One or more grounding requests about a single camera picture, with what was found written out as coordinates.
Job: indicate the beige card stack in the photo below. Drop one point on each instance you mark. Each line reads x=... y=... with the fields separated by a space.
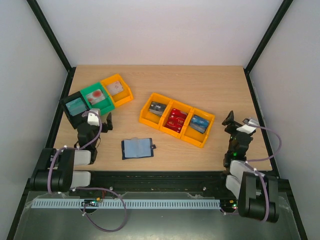
x=115 y=88

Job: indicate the black aluminium frame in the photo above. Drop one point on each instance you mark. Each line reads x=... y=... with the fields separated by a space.
x=174 y=179

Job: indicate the white red-dot card stack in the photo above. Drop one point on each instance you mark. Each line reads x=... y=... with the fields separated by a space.
x=95 y=97

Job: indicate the black storage bin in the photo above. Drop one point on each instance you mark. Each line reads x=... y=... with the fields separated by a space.
x=78 y=119

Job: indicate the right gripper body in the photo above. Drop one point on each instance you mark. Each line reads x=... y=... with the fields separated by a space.
x=235 y=128

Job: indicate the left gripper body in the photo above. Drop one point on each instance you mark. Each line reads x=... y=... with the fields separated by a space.
x=105 y=128

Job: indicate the teal card stack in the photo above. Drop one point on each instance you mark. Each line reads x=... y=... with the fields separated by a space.
x=76 y=106

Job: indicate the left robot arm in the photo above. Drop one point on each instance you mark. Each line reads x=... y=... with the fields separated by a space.
x=54 y=169

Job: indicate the blue card stack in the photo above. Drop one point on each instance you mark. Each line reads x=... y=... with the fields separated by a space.
x=199 y=124

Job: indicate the blue leather card holder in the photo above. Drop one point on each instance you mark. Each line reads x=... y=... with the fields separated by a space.
x=137 y=148

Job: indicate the yellow triple storage bin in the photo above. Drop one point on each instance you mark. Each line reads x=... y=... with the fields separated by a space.
x=187 y=133

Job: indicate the red card stack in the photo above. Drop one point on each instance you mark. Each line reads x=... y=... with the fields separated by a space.
x=176 y=120

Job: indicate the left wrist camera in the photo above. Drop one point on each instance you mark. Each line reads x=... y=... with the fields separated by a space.
x=92 y=117

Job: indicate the yellow single storage bin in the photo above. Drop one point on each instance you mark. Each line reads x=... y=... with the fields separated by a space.
x=121 y=98

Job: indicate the green storage bin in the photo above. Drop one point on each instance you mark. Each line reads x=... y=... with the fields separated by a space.
x=106 y=105

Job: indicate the black card stack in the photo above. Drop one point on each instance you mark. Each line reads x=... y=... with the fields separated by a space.
x=157 y=108

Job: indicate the light blue cable duct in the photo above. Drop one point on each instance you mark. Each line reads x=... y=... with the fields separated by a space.
x=130 y=204

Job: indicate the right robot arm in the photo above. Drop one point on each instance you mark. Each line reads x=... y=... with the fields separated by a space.
x=256 y=193

